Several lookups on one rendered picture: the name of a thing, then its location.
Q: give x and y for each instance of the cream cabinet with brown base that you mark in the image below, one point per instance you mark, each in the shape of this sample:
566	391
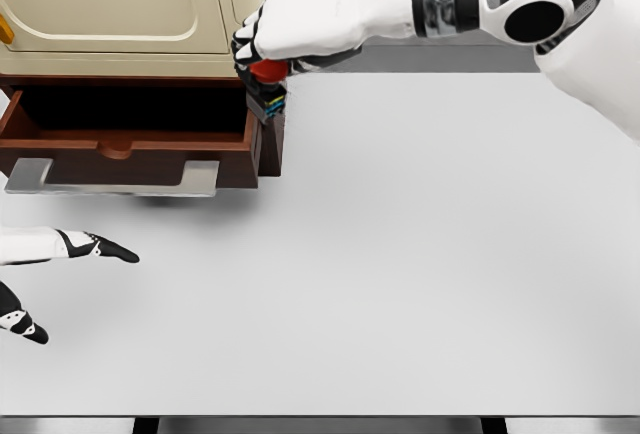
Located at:
110	4

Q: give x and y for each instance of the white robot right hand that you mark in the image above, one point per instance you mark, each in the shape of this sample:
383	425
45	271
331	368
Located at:
310	14

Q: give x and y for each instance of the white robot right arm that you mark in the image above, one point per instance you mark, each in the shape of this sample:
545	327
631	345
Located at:
575	94

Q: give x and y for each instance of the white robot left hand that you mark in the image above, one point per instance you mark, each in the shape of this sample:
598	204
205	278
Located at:
30	245

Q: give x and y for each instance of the red button switch black base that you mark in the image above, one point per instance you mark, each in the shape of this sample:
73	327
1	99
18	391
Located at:
267	70

